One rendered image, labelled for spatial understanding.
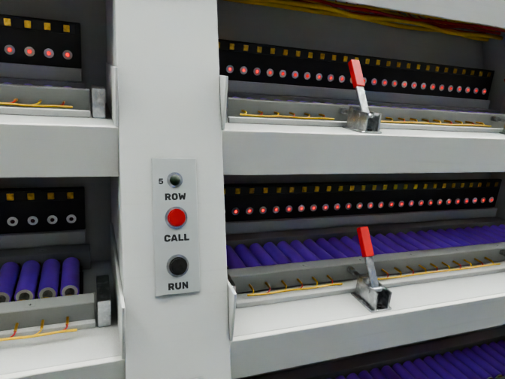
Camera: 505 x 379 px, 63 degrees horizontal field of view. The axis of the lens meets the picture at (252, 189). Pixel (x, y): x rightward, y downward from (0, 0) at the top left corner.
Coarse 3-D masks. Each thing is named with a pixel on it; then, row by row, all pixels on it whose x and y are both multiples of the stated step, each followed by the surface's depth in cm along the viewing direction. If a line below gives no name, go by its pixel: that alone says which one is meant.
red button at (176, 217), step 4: (172, 212) 37; (176, 212) 37; (180, 212) 37; (168, 216) 37; (172, 216) 37; (176, 216) 37; (180, 216) 37; (184, 216) 37; (168, 220) 37; (172, 220) 37; (176, 220) 37; (180, 220) 37; (184, 220) 37; (172, 224) 37; (176, 224) 37; (180, 224) 37
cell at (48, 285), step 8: (48, 264) 45; (56, 264) 46; (48, 272) 44; (56, 272) 44; (40, 280) 43; (48, 280) 42; (56, 280) 43; (40, 288) 41; (48, 288) 41; (56, 288) 42; (40, 296) 41; (48, 296) 41; (56, 296) 42
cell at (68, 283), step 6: (72, 258) 47; (66, 264) 46; (72, 264) 46; (78, 264) 47; (66, 270) 45; (72, 270) 45; (78, 270) 46; (66, 276) 43; (72, 276) 43; (78, 276) 44; (66, 282) 42; (72, 282) 42; (78, 282) 43; (60, 288) 42; (66, 288) 42; (72, 288) 42; (78, 288) 42; (60, 294) 42; (66, 294) 42; (72, 294) 42
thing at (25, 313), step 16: (0, 304) 37; (16, 304) 37; (32, 304) 37; (48, 304) 38; (64, 304) 38; (80, 304) 38; (0, 320) 36; (16, 320) 36; (32, 320) 37; (48, 320) 37; (64, 320) 38; (32, 336) 36
